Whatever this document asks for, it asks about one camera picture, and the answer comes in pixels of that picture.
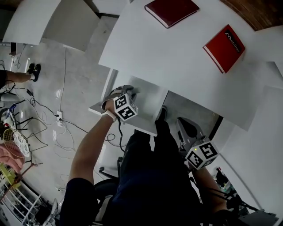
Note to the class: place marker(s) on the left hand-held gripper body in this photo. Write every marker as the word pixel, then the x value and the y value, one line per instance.
pixel 126 108

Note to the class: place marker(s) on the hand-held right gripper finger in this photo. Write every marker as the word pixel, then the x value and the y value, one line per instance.
pixel 199 133
pixel 181 132

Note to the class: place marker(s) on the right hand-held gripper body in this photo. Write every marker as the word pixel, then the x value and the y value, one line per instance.
pixel 202 155

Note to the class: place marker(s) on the white drawer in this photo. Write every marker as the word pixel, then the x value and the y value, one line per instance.
pixel 148 103

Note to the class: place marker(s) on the person's right forearm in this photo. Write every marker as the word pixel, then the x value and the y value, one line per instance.
pixel 210 189

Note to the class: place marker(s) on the person's left forearm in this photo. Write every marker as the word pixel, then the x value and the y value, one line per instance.
pixel 88 150

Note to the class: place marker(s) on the person's left hand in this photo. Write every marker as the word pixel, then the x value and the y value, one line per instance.
pixel 110 105

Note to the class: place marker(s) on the white wrist band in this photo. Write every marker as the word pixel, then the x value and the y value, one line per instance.
pixel 109 115

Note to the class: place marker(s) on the person's dark trousers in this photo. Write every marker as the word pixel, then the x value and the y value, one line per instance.
pixel 163 136

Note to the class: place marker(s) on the person's black shoe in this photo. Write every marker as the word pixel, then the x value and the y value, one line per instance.
pixel 162 113

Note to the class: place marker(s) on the person's navy shirt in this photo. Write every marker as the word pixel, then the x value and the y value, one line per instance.
pixel 154 194

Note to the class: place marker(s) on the white power strip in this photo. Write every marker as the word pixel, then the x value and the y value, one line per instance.
pixel 59 117

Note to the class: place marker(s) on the black office chair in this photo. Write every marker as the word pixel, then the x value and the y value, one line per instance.
pixel 106 187

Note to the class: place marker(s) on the grey metal box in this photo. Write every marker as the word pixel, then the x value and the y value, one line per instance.
pixel 258 218

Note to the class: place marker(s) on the bright red book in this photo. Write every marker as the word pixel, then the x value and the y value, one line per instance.
pixel 223 48

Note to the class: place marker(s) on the dark red book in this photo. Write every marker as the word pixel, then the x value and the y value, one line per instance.
pixel 172 11

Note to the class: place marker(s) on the white shelf hutch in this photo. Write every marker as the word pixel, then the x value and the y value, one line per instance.
pixel 269 46

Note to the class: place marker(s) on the small white desk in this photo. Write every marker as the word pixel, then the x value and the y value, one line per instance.
pixel 33 17

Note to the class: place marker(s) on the pink cloth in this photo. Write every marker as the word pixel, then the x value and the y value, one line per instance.
pixel 10 157

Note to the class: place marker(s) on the yellow green crate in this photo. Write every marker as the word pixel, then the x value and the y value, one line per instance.
pixel 7 175

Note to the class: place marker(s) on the white metal rack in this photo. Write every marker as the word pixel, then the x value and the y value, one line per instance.
pixel 15 203

